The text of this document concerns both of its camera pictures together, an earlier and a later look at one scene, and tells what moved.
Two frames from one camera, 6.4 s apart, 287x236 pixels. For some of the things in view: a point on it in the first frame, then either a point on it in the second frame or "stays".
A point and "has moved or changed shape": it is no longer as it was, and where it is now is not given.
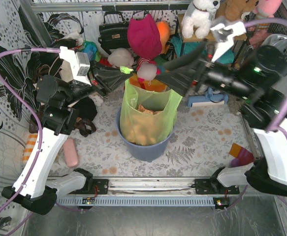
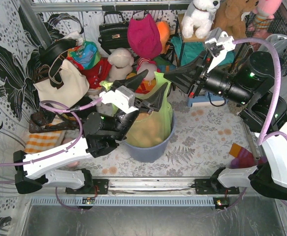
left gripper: (92, 80) to (138, 103)
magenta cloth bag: (143, 36) stays
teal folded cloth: (226, 57) stays
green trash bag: (147, 117) has moved or changed shape
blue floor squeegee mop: (211, 98) stays
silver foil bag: (279, 41) stays
